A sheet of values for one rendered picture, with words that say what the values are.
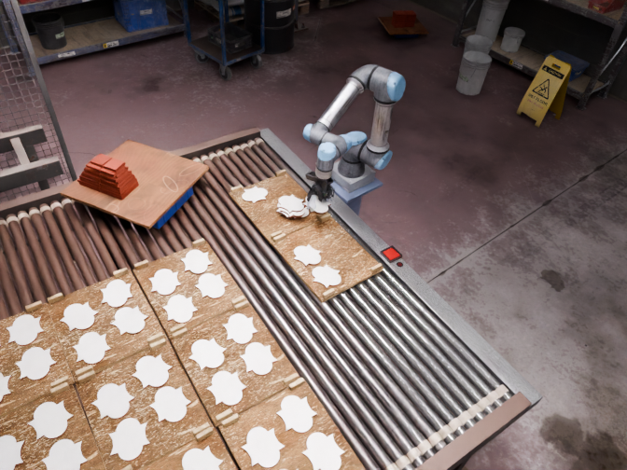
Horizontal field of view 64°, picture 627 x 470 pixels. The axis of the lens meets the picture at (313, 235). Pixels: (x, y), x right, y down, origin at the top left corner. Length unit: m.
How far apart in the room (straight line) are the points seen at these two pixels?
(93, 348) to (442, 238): 2.65
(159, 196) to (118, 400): 0.99
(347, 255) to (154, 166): 1.08
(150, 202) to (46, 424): 1.04
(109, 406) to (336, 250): 1.14
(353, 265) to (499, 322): 1.49
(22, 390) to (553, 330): 2.98
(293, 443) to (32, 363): 1.00
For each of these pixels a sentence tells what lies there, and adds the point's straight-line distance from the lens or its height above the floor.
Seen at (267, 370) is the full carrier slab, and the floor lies 0.95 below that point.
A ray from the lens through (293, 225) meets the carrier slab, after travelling 2.47.
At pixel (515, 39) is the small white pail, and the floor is 0.30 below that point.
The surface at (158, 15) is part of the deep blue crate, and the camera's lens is 6.46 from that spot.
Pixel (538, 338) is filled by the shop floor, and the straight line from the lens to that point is 3.59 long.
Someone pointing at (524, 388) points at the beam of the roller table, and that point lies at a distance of 2.18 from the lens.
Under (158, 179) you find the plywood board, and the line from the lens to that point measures 2.62.
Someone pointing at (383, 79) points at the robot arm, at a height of 1.56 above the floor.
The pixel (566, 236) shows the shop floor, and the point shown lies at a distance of 4.38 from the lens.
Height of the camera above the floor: 2.65
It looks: 45 degrees down
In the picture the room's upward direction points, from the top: 5 degrees clockwise
